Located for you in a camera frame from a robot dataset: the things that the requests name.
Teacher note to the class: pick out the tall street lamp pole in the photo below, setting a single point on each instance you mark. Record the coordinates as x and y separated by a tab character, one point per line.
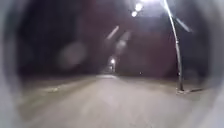
177	50

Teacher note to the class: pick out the dark verge ground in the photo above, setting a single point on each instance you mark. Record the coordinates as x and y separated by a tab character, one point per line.
156	82
43	87

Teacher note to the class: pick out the distant street lamp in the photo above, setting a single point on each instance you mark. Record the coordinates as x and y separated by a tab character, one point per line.
112	63

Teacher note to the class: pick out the grey paved path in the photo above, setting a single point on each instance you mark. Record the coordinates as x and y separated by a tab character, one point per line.
110	103

